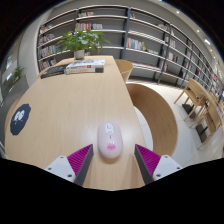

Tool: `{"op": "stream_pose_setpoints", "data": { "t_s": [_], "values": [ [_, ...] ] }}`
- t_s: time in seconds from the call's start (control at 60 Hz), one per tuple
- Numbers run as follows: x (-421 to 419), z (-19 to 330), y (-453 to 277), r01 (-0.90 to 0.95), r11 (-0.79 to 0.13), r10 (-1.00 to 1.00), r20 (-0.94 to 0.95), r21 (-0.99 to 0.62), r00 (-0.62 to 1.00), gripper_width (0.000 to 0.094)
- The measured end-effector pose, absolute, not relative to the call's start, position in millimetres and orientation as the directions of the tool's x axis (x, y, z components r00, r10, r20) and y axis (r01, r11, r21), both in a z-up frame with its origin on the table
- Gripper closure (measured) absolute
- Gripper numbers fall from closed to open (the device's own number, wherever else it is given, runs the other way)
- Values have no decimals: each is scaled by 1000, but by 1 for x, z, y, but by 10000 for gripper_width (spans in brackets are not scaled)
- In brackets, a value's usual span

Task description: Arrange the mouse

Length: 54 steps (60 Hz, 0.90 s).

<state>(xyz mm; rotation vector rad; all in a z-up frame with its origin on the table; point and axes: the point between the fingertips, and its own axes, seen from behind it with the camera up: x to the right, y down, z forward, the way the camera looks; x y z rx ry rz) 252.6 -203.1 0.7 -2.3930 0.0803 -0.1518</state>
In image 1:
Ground grey bookshelf unit with books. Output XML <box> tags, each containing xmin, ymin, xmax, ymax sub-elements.
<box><xmin>35</xmin><ymin>3</ymin><xmax>224</xmax><ymax>101</ymax></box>

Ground ceiling lights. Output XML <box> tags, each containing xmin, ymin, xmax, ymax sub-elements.
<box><xmin>173</xmin><ymin>9</ymin><xmax>213</xmax><ymax>46</ymax></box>

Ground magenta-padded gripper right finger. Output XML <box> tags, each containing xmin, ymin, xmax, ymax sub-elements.
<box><xmin>134</xmin><ymin>143</ymin><xmax>183</xmax><ymax>185</ymax></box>

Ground dark cloud-shaped mouse pad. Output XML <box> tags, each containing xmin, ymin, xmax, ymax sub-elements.
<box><xmin>9</xmin><ymin>103</ymin><xmax>32</xmax><ymax>137</ymax></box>

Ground small green floor plant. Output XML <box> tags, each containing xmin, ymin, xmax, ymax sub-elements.
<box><xmin>11</xmin><ymin>65</ymin><xmax>26</xmax><ymax>83</ymax></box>

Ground black book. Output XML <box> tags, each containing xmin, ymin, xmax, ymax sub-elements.
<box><xmin>40</xmin><ymin>64</ymin><xmax>69</xmax><ymax>80</ymax></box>

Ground green potted plant white pot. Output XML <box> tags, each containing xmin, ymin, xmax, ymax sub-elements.
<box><xmin>57</xmin><ymin>29</ymin><xmax>111</xmax><ymax>61</ymax></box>

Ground wooden tables and chairs group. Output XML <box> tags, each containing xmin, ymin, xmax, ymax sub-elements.
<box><xmin>173</xmin><ymin>78</ymin><xmax>224</xmax><ymax>151</ymax></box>

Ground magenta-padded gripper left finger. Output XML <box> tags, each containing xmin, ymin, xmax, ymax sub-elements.
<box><xmin>43</xmin><ymin>143</ymin><xmax>95</xmax><ymax>187</ymax></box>

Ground white book red spine lettering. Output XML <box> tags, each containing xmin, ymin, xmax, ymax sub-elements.
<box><xmin>65</xmin><ymin>63</ymin><xmax>105</xmax><ymax>75</ymax></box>

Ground pale pink computer mouse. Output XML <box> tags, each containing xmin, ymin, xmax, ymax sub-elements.
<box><xmin>96</xmin><ymin>121</ymin><xmax>124</xmax><ymax>160</ymax></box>

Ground curved wooden chair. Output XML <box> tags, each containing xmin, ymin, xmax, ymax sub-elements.
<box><xmin>125</xmin><ymin>82</ymin><xmax>179</xmax><ymax>158</ymax></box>
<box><xmin>114</xmin><ymin>58</ymin><xmax>134</xmax><ymax>84</ymax></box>

